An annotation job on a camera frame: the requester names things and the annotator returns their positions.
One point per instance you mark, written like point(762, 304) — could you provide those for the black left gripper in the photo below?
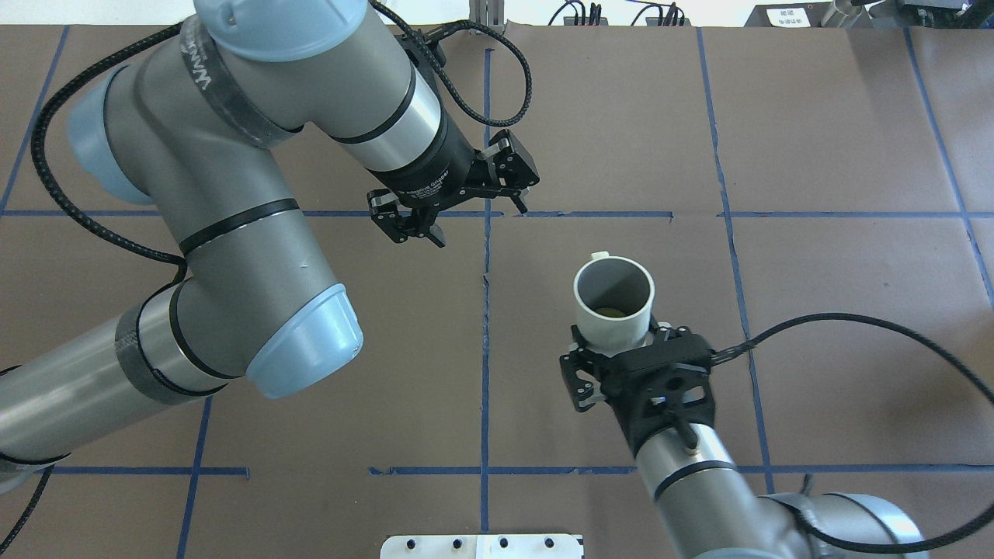
point(441, 172)

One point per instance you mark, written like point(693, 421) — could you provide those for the aluminium frame post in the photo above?
point(488, 12)

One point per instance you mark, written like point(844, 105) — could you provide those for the black box with white label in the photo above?
point(792, 15)

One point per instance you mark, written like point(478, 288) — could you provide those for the black red connector box left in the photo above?
point(579, 14)

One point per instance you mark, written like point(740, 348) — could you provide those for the black red connector box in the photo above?
point(579, 14)
point(660, 14)

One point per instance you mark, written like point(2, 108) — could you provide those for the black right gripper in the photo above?
point(578, 377)

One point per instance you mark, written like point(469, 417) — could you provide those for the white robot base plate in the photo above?
point(514, 545)

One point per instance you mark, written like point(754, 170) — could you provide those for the white ribbed HOME mug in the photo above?
point(621, 283)

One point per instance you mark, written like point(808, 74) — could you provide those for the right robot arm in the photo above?
point(710, 511)

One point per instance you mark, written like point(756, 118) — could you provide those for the black red connector box right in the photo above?
point(660, 14)

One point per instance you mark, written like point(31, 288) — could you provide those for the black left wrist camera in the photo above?
point(425, 51)

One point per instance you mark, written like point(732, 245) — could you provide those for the brown paper table cover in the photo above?
point(758, 174)

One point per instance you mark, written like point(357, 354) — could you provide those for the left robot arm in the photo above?
point(187, 120)

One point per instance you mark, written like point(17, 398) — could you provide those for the yellow lemon slice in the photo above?
point(609, 312)

